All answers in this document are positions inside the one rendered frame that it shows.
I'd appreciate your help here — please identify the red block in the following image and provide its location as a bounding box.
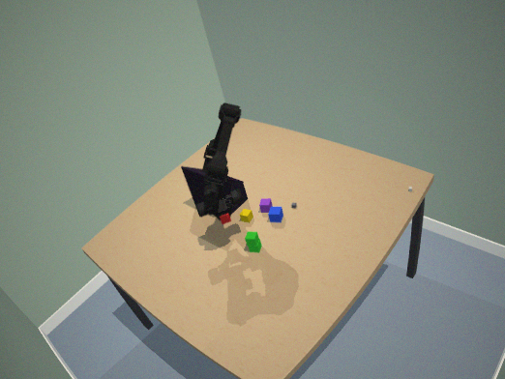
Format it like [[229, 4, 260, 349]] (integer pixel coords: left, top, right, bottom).
[[219, 213, 231, 225]]

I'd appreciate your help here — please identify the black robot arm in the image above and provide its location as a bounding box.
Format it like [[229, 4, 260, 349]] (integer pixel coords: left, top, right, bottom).
[[200, 102, 241, 217]]

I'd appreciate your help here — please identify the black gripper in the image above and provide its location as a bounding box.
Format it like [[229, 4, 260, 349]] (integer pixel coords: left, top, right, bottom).
[[196, 188, 244, 221]]

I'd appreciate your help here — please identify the blue block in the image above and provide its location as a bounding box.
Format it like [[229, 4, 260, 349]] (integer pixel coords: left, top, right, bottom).
[[268, 207, 283, 223]]

